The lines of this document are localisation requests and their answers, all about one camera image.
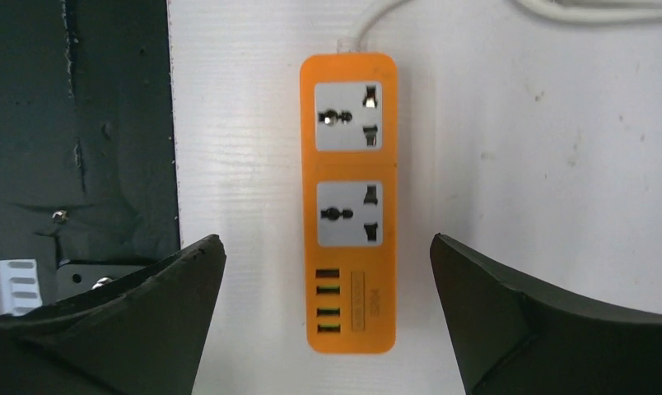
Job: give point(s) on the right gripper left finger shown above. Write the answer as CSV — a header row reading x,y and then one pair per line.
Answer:
x,y
141,334

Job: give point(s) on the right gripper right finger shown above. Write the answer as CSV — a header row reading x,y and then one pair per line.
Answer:
x,y
513,333

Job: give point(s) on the orange power strip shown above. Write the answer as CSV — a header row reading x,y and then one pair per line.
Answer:
x,y
349,199

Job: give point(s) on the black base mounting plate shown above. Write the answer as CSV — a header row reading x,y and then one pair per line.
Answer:
x,y
87,157

